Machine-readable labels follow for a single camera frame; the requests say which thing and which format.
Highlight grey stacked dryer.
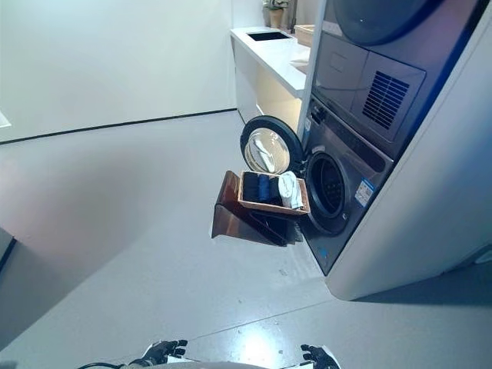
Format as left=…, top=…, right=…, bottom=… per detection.
left=311, top=0, right=472, bottom=158

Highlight potted plant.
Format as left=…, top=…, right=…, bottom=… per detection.
left=262, top=0, right=290, bottom=28

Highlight grey front-load washing machine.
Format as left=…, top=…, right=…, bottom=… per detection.
left=294, top=95, right=395, bottom=277

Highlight black cable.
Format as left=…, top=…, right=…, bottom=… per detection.
left=75, top=361, right=134, bottom=369

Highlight white garment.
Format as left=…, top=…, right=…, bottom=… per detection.
left=278, top=171, right=306, bottom=211

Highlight white counter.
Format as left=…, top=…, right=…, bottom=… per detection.
left=230, top=25, right=313, bottom=134

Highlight dark blue clothes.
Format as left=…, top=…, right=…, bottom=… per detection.
left=241, top=172, right=284, bottom=204

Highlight white appliance cabinet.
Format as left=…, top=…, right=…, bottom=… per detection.
left=298, top=0, right=492, bottom=301

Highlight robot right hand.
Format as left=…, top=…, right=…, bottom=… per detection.
left=300, top=344, right=336, bottom=369

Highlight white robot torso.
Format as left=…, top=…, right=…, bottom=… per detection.
left=165, top=356, right=316, bottom=369

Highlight wicker basket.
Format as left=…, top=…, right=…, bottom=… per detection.
left=293, top=23, right=315, bottom=46

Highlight woven laundry basket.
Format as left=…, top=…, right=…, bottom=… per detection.
left=238, top=171, right=312, bottom=218

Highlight round washing machine door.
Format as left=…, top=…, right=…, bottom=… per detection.
left=240, top=115, right=301, bottom=178

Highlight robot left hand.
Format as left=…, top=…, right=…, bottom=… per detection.
left=129, top=339, right=189, bottom=369

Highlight brown wooden stand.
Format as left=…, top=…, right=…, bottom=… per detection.
left=211, top=170, right=303, bottom=248

